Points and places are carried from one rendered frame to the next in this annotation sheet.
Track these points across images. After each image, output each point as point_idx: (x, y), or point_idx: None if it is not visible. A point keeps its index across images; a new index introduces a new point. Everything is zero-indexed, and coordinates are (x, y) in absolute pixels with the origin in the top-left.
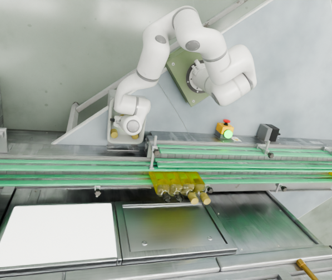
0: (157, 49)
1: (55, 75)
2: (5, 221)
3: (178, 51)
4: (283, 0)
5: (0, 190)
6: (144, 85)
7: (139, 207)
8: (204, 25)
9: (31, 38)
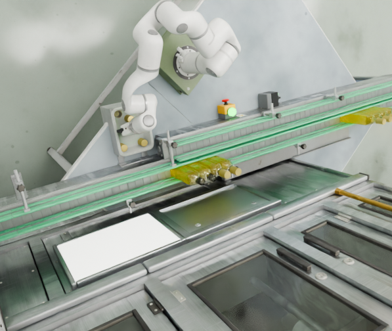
0: (153, 41)
1: (18, 124)
2: (60, 255)
3: None
4: None
5: (26, 245)
6: (149, 77)
7: (176, 207)
8: None
9: None
